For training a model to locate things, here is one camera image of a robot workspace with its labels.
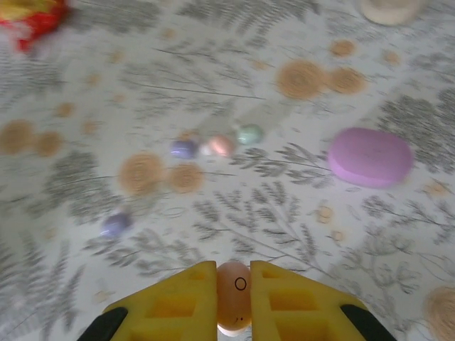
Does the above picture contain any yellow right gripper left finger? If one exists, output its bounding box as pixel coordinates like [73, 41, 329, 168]
[76, 261, 217, 341]

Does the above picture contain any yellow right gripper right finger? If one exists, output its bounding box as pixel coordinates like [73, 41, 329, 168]
[250, 260, 395, 341]

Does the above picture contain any orange egg-shaped candy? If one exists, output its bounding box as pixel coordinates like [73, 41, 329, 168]
[215, 261, 254, 337]

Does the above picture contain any lavender blue wireless earbud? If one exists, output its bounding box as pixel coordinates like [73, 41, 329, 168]
[169, 139, 200, 160]
[101, 212, 133, 238]

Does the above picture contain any purple earbud charging case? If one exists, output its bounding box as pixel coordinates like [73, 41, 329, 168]
[326, 126, 415, 189]

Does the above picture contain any pink wireless earbud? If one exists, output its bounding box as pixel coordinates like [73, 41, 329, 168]
[198, 134, 236, 159]

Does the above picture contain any green wireless earbud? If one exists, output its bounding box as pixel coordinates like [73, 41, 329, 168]
[234, 123, 266, 146]

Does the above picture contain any glass jar with black lid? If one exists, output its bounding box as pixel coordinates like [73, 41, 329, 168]
[358, 0, 427, 26]

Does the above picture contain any red yellow snack packet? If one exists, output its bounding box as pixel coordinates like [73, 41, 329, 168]
[0, 0, 70, 53]

